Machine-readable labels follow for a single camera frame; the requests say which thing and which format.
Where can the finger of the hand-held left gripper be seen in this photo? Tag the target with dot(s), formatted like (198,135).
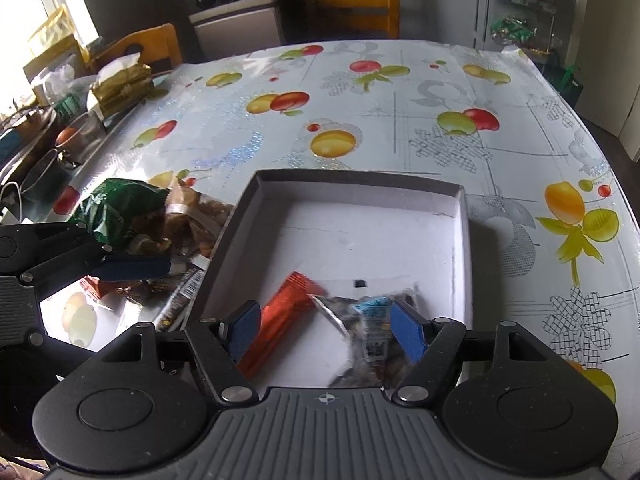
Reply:
(135,266)

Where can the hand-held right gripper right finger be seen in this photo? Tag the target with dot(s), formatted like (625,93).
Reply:
(407,335)

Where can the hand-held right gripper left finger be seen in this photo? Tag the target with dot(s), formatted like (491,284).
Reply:
(246,327)

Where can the red snack bar packet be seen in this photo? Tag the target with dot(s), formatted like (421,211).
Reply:
(280,320)

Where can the clear nut packet blue label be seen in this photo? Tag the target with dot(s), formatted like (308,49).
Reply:
(367,330)

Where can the green snack bag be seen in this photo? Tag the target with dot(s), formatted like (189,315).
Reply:
(117,210)

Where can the clear bag of brown snacks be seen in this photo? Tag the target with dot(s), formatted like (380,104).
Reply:
(190,225)

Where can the white cardboard box tray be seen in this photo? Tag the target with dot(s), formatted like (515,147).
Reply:
(345,240)

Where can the dark striped snack packet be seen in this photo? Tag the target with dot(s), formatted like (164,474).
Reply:
(180,297)

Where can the glass bowl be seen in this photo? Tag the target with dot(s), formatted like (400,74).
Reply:
(80,132)

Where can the stack of gold packets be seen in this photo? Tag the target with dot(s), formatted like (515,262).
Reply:
(120,87)

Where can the fruit print tablecloth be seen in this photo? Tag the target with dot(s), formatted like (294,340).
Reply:
(400,120)

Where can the orange wooden chair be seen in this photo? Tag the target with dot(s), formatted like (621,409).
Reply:
(150,45)
(350,0)

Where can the grey low cabinet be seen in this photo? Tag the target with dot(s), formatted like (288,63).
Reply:
(235,30)

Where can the green shopping bag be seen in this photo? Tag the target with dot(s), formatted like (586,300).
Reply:
(571,85)

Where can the green packets on rack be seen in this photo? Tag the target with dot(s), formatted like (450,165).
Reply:
(510,30)

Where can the metal shelf rack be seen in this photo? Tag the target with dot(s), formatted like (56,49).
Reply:
(545,15)

